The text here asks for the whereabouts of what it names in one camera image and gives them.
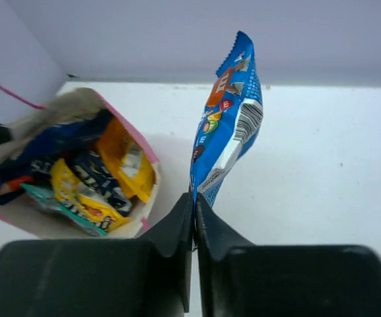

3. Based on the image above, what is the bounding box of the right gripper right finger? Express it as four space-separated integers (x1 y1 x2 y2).
195 197 381 316

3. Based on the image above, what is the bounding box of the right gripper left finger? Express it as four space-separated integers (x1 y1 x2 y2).
0 194 192 316

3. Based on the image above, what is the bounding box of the pink beige paper bag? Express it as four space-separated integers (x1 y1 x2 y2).
0 87 161 238

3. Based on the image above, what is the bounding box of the yellow M&M snack packet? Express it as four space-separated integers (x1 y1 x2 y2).
50 158 131 236

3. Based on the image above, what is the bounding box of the blue M&M snack packet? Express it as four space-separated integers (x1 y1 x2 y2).
190 31 263 205

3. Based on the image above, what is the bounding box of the dark blue snack packet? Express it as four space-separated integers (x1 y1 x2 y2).
0 110 114 205

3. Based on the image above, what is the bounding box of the teal snack packet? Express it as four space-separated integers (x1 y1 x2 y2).
20 182 107 237

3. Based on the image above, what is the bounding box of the orange yellow snack packet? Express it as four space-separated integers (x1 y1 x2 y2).
96 118 155 203

